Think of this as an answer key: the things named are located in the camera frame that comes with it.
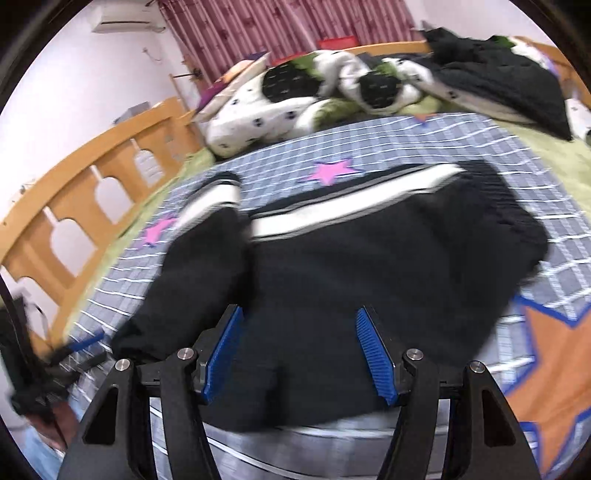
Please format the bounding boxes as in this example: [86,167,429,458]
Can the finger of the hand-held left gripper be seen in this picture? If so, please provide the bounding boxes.
[48,330,107,360]
[55,352,110,378]

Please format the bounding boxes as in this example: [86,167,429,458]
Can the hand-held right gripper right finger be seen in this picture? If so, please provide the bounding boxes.
[355,305,542,480]

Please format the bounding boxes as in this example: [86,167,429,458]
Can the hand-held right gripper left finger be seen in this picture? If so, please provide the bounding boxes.
[56,305,245,480]

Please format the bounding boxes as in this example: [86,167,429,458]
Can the black pants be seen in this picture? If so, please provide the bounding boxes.
[111,159,551,433]

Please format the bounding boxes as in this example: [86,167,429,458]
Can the person's left hand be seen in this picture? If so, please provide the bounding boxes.
[27,405,80,452]

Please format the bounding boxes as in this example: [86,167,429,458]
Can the person's light blue clothing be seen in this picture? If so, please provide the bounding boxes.
[18,427,65,479]

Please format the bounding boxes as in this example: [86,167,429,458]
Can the checked star print bedsheet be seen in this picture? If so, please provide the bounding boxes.
[65,111,591,480]

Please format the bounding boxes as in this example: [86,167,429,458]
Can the grey box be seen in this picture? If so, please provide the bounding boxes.
[113,103,151,124]

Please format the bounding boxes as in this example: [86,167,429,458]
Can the white floral quilt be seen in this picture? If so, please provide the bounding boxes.
[205,37,591,158]

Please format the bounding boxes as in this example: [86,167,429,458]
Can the colourful geometric pillow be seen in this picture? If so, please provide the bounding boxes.
[193,51,274,123]

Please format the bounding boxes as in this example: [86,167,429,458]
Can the wooden coat rack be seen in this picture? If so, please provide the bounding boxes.
[169,68,205,112]

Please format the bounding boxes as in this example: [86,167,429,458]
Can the black jacket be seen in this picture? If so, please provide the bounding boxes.
[421,27,574,142]

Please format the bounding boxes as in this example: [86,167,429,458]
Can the red box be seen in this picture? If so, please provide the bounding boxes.
[318,34,357,50]

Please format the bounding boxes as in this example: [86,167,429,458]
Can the white air conditioner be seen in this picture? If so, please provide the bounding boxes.
[90,4,167,34]

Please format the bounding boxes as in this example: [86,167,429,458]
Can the maroon striped curtain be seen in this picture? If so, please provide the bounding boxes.
[156,0,417,87]

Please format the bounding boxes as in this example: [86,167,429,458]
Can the wooden bed frame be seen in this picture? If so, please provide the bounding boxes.
[0,36,591,354]

